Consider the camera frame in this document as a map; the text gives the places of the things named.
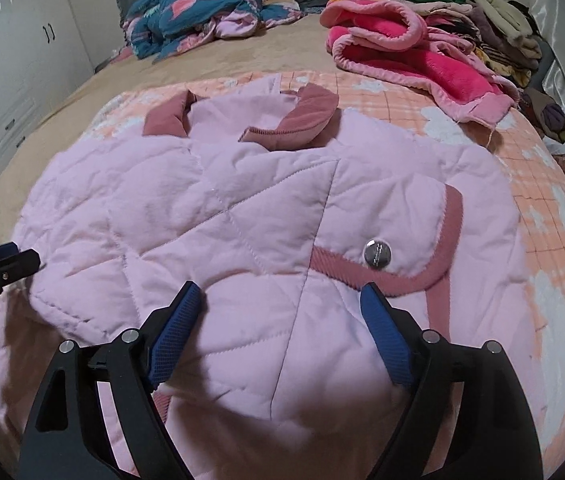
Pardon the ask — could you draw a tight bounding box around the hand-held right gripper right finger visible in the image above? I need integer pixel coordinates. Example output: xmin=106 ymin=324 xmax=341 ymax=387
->
xmin=359 ymin=281 xmax=545 ymax=480

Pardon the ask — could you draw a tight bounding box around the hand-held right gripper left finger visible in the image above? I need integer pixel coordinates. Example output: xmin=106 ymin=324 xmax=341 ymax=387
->
xmin=18 ymin=281 xmax=207 ymax=480

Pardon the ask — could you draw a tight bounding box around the pink quilted jacket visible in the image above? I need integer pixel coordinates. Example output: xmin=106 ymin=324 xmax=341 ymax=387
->
xmin=0 ymin=74 xmax=555 ymax=480

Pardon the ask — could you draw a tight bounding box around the bag of clothes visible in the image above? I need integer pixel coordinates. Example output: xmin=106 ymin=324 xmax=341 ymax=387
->
xmin=519 ymin=87 xmax=565 ymax=156

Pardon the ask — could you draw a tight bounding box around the pile of folded clothes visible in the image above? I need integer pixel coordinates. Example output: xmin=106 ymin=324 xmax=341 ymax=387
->
xmin=399 ymin=0 xmax=545 ymax=88

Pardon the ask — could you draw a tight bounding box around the white wardrobe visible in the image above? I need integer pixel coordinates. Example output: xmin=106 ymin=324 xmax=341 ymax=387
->
xmin=0 ymin=0 xmax=128 ymax=231

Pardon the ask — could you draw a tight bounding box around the orange checked blanket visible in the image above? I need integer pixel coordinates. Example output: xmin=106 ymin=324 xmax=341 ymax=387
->
xmin=87 ymin=67 xmax=565 ymax=480

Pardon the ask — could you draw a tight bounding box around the pink fleece garment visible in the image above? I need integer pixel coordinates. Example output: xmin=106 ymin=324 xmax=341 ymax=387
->
xmin=319 ymin=0 xmax=520 ymax=125

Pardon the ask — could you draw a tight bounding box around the blue flamingo print quilt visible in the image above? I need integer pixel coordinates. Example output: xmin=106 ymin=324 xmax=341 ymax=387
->
xmin=121 ymin=0 xmax=307 ymax=65

